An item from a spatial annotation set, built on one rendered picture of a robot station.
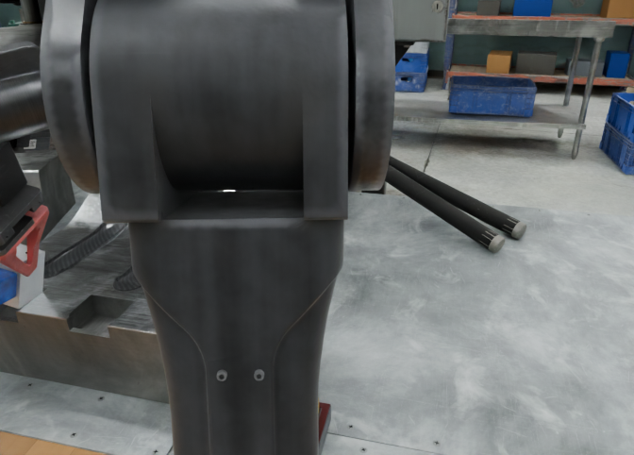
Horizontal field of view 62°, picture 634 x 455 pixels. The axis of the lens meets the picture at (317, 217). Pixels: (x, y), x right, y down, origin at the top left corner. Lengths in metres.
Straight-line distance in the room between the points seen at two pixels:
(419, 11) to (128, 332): 0.93
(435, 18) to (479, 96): 2.94
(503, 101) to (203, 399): 4.06
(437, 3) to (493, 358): 0.80
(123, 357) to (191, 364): 0.42
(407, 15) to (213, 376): 1.13
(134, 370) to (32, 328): 0.12
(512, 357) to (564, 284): 0.20
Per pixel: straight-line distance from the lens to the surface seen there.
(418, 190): 0.94
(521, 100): 4.19
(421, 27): 1.25
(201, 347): 0.16
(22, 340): 0.66
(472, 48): 7.07
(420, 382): 0.62
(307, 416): 0.17
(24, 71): 0.50
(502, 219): 0.95
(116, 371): 0.61
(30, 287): 0.64
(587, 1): 7.11
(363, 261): 0.83
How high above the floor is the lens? 1.21
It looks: 25 degrees down
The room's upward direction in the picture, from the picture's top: straight up
